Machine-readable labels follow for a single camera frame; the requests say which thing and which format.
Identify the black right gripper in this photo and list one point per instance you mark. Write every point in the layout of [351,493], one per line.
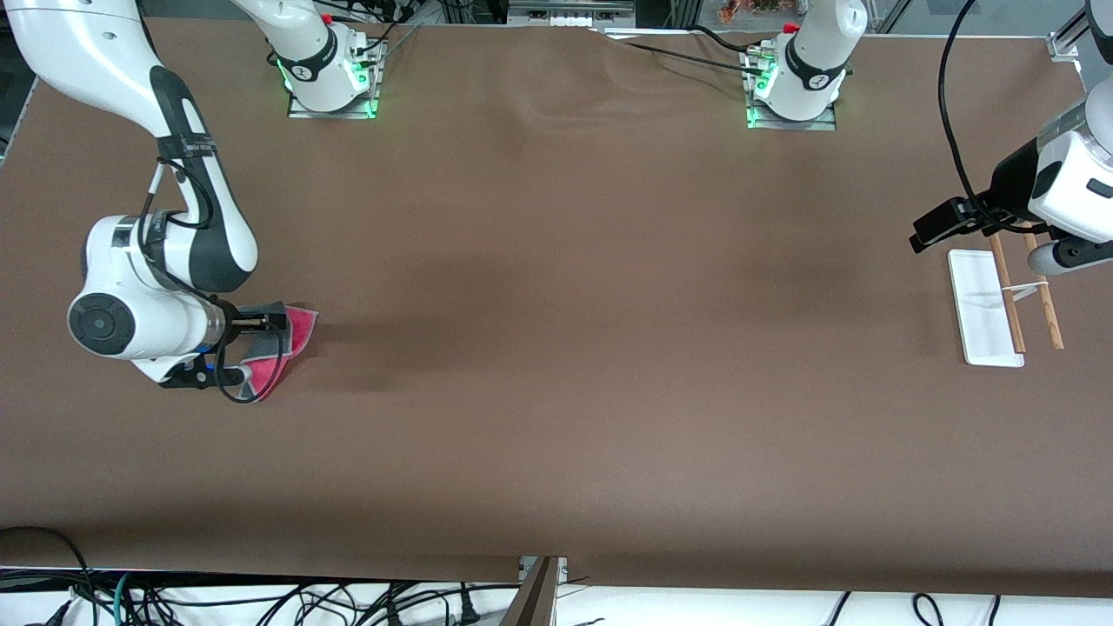
[236,324]

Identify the white rack base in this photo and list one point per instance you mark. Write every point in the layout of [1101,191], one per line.
[983,313]

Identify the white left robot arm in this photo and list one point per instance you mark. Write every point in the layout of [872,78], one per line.
[817,69]

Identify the grey power strip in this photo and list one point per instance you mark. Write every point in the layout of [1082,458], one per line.
[569,10]

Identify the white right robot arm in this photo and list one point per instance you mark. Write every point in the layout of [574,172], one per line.
[113,52]

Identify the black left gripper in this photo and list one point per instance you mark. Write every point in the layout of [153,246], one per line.
[1011,180]

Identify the brown table cover sheet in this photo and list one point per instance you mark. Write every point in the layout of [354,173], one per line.
[556,348]

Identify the metal bracket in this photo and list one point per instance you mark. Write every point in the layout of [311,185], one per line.
[561,569]

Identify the aluminium frame post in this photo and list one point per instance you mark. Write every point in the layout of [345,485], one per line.
[1063,43]

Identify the orange plastic items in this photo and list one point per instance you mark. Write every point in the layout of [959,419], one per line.
[756,9]

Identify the pink and grey towel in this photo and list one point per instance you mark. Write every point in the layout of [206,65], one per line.
[300,330]

